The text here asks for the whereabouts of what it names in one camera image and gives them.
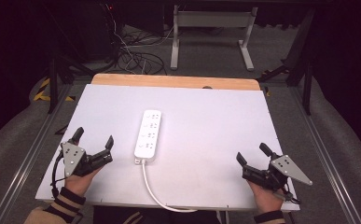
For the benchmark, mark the person's left hand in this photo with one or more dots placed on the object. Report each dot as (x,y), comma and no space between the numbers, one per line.
(81,182)

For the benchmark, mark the white metal desk frame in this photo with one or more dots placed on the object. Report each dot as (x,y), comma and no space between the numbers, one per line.
(212,20)

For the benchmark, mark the white power strip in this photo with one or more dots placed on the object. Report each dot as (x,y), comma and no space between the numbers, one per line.
(148,133)

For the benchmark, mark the person's right hand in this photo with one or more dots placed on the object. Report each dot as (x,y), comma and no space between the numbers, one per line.
(265,197)

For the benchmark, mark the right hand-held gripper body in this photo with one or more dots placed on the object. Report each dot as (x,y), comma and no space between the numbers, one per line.
(277,172)

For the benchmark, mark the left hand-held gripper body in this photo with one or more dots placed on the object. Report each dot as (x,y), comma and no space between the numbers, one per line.
(73,157)

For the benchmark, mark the aluminium floor rail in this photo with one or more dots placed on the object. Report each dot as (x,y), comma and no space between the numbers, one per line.
(29,158)
(321,155)

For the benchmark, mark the black metal stand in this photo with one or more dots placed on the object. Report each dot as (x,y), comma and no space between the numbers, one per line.
(299,62)

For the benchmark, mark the black equipment box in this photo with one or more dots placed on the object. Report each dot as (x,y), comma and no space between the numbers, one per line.
(102,28)

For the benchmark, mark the person's dark clothing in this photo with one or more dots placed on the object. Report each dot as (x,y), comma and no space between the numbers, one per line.
(153,216)

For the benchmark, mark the black tripod stand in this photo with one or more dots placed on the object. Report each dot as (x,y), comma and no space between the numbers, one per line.
(58,77)

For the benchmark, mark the yellow black hazard tape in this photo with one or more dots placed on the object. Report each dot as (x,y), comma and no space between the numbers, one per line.
(43,91)

